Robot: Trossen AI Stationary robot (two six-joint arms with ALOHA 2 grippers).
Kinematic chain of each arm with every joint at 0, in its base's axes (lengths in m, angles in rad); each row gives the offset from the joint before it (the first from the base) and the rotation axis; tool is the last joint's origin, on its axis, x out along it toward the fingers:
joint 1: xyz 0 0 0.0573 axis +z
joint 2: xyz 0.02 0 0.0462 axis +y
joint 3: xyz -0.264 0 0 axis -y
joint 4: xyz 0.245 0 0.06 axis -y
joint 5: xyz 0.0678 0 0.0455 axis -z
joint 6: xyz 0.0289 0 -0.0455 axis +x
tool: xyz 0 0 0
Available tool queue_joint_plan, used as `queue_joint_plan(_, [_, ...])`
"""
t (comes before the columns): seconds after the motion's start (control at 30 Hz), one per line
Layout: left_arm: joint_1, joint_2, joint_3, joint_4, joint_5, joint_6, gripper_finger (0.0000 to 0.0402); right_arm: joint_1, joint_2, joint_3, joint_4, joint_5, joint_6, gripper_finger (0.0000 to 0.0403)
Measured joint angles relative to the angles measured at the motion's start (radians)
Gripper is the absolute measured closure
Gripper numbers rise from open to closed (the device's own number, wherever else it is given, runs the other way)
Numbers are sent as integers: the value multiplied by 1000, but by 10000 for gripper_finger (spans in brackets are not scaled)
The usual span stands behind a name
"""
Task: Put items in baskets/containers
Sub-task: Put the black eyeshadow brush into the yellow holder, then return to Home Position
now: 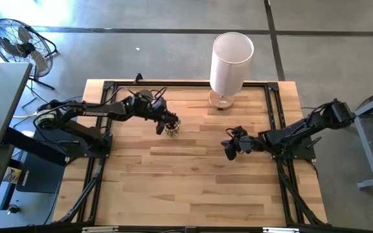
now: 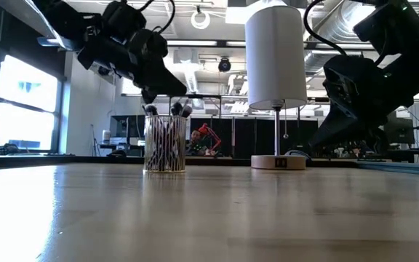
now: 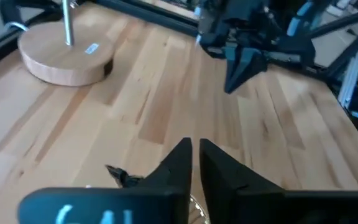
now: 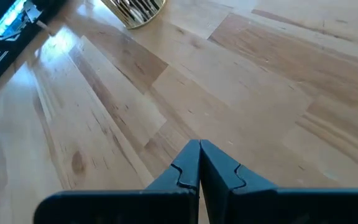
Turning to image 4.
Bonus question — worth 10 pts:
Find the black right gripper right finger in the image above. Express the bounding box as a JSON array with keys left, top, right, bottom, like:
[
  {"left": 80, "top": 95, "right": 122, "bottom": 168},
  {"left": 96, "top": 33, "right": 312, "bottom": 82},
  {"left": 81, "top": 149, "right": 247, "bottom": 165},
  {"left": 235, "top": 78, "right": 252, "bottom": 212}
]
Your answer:
[{"left": 199, "top": 139, "right": 358, "bottom": 224}]

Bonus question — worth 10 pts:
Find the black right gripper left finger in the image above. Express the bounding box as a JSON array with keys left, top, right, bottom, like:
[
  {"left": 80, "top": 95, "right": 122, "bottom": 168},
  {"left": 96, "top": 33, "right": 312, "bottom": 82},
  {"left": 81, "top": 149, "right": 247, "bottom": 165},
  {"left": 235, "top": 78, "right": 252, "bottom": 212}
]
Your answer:
[{"left": 33, "top": 139, "right": 201, "bottom": 224}]

